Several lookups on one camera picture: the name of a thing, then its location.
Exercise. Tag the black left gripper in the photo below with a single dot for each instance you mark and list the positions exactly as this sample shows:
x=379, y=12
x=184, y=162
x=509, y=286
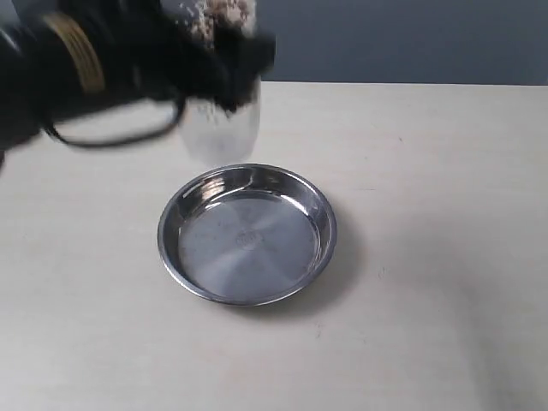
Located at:
x=200, y=53

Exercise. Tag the clear plastic shaker bottle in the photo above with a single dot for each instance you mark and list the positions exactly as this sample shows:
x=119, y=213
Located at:
x=214, y=136

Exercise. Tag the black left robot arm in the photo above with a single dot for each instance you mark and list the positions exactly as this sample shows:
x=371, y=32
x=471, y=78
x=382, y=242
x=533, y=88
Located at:
x=83, y=57

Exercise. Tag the round stainless steel plate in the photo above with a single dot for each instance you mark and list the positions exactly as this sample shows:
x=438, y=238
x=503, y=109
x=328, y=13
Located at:
x=247, y=235

